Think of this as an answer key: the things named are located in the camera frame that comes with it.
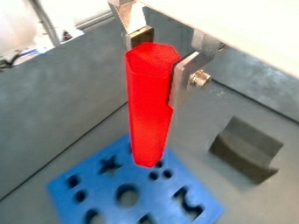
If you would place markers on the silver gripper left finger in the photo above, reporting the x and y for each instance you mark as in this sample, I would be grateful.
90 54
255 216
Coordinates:
130 13

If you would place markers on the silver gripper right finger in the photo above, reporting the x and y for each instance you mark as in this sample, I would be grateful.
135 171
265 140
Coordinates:
188 73

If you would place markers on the red hexagonal peg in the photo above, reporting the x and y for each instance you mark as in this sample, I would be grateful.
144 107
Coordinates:
148 75

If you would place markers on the blue foam shape board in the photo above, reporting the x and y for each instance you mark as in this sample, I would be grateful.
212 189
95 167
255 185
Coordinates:
107 190

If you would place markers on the black curved holder stand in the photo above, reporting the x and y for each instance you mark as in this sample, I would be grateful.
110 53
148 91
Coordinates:
247 149

